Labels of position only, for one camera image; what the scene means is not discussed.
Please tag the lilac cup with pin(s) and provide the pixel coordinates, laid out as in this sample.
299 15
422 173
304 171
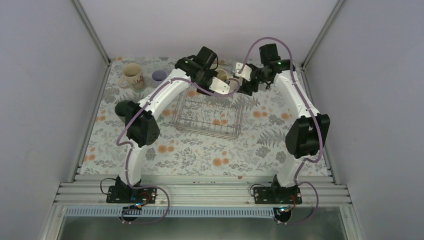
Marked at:
159 75

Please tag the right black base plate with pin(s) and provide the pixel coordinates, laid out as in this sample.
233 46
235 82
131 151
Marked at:
268 195

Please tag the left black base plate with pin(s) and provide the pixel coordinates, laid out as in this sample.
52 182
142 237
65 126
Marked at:
128 195

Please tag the dark grey mug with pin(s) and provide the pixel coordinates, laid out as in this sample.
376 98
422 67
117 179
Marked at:
121 108

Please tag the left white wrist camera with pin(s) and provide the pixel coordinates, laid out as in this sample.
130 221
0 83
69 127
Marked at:
218 86

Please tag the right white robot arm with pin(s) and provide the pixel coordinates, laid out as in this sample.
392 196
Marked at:
306 137

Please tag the aluminium rail frame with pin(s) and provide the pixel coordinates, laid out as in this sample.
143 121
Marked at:
200 207

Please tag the wire dish rack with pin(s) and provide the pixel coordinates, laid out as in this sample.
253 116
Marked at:
210 115

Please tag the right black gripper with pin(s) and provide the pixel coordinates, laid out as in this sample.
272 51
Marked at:
245 88

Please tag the cream mug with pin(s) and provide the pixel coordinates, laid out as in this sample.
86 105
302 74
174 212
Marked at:
225 76

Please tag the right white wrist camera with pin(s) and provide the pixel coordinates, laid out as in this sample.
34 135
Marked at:
241 70

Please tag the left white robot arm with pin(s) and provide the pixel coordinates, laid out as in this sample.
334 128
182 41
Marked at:
141 127

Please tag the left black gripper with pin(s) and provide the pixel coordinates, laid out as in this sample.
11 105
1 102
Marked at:
203 92

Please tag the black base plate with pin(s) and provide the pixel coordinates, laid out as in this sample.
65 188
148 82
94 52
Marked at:
268 195
128 195

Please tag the floral table mat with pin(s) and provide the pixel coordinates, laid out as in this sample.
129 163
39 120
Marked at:
259 150

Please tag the coral pattern mug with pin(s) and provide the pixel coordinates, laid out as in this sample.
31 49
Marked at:
132 78

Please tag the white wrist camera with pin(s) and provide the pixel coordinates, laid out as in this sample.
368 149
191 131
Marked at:
218 86
241 70

